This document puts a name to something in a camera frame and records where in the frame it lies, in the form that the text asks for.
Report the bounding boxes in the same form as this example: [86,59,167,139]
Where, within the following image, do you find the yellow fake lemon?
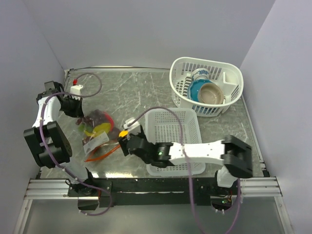
[118,130,128,137]

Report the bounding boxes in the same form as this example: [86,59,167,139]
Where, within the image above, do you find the beige bowl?
[198,83,224,105]

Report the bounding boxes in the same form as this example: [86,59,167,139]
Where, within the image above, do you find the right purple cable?
[131,106,242,234]

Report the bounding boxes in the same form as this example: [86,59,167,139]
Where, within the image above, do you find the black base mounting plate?
[68,177,238,211]

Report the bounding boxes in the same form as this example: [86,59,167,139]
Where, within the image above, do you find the green fake lettuce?
[78,123,88,132]

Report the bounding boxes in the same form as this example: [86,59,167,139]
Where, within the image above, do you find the blue white porcelain cup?
[191,68,210,81]

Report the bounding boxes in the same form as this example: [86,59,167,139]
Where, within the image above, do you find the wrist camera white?
[70,84,83,100]
[123,117,141,135]

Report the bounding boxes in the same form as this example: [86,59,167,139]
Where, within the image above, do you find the purple fake grapes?
[88,109,107,126]

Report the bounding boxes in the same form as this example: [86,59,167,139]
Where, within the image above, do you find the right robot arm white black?
[118,131,253,194]

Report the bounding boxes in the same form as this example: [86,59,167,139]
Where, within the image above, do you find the yellow fake banana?
[84,123,112,137]

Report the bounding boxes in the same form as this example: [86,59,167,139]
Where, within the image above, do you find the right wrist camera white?
[123,117,141,135]

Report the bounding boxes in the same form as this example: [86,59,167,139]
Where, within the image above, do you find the white perforated rectangular basket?
[145,108,206,177]

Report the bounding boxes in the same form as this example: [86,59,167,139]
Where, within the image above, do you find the teal bowl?
[187,79,212,102]

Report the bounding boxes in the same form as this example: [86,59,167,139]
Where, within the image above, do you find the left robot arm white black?
[23,81,97,196]

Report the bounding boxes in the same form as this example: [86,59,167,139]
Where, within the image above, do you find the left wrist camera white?
[70,84,83,100]

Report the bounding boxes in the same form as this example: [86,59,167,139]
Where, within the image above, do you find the purple cable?
[131,106,242,234]
[39,73,113,217]

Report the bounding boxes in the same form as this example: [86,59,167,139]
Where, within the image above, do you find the clear zip top bag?
[76,111,120,162]

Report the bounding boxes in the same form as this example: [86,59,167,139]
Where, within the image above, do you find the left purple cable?
[39,73,113,217]

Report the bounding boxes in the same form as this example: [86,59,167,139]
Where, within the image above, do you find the white oval dish rack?
[169,57,244,117]

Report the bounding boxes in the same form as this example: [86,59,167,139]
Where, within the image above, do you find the aluminium frame rail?
[24,177,282,200]

